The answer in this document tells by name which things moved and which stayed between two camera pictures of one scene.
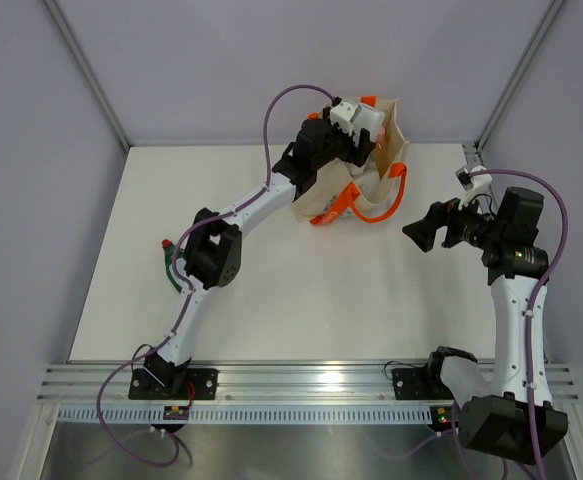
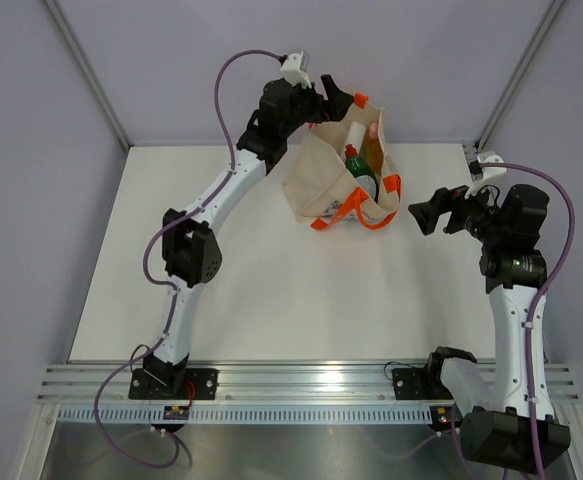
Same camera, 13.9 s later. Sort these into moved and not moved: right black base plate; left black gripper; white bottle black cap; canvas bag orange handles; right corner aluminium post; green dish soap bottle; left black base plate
Moved: left black gripper; white bottle black cap; green dish soap bottle; canvas bag orange handles
Not moved: right corner aluminium post; right black base plate; left black base plate
